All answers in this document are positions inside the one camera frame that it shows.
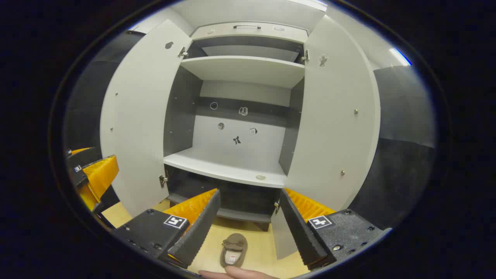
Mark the white shoe cabinet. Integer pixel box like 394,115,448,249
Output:
163,22,310,233

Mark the white cabinet door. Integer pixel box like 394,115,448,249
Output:
100,19,193,217
270,15,382,260

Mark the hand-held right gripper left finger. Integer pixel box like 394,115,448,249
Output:
112,189,221,270

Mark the ceiling light panel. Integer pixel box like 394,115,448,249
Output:
294,0,329,11
389,48,412,66

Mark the white cabinet drawer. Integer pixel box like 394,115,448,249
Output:
192,22,308,43

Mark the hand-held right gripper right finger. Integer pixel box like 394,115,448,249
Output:
278,188,392,271

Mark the brown fuzzy shoe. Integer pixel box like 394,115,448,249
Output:
220,232,248,269

